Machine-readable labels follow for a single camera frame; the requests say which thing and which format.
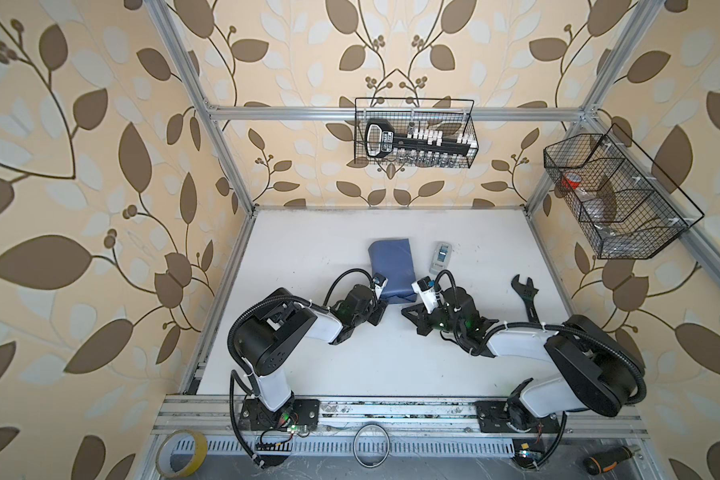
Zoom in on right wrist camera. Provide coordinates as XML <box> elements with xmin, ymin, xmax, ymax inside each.
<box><xmin>412</xmin><ymin>276</ymin><xmax>441</xmax><ymax>314</ymax></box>

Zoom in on black socket set holder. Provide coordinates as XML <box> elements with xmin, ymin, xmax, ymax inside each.
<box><xmin>361</xmin><ymin>118</ymin><xmax>479</xmax><ymax>158</ymax></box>

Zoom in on back wire basket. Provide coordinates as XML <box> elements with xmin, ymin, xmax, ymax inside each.
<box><xmin>353</xmin><ymin>96</ymin><xmax>479</xmax><ymax>169</ymax></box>

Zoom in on blue wrapping paper sheet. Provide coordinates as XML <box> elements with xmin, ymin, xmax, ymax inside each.
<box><xmin>368</xmin><ymin>239</ymin><xmax>417</xmax><ymax>304</ymax></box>

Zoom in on orange handled screwdriver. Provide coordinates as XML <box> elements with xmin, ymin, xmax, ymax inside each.
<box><xmin>581</xmin><ymin>446</ymin><xmax>638</xmax><ymax>476</ymax></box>

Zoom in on black adjustable wrench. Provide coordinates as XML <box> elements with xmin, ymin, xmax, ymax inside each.
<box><xmin>511</xmin><ymin>274</ymin><xmax>540</xmax><ymax>324</ymax></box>

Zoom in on wire basket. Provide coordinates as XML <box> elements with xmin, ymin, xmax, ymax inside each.
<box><xmin>353</xmin><ymin>96</ymin><xmax>479</xmax><ymax>169</ymax></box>
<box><xmin>543</xmin><ymin>124</ymin><xmax>704</xmax><ymax>260</ymax></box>

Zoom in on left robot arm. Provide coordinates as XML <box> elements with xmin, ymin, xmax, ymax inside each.
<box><xmin>227</xmin><ymin>268</ymin><xmax>388</xmax><ymax>429</ymax></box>

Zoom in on yellow tape roll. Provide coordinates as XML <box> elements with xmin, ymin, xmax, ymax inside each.
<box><xmin>155</xmin><ymin>430</ymin><xmax>209</xmax><ymax>479</ymax></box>

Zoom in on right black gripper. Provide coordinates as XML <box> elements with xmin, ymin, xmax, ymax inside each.
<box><xmin>401</xmin><ymin>300</ymin><xmax>464</xmax><ymax>336</ymax></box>

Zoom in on right wire basket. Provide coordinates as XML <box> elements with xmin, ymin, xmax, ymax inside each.
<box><xmin>543</xmin><ymin>124</ymin><xmax>704</xmax><ymax>260</ymax></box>

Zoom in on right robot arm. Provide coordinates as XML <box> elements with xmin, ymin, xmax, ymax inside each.
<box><xmin>402</xmin><ymin>276</ymin><xmax>647</xmax><ymax>432</ymax></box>

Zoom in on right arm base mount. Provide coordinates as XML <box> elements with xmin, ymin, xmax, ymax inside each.
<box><xmin>474</xmin><ymin>400</ymin><xmax>560</xmax><ymax>435</ymax></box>

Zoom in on grey cable loop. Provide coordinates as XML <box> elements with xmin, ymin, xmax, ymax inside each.
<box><xmin>352</xmin><ymin>422</ymin><xmax>392</xmax><ymax>469</ymax></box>

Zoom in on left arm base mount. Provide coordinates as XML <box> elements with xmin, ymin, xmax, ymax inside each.
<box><xmin>241</xmin><ymin>398</ymin><xmax>321</xmax><ymax>433</ymax></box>

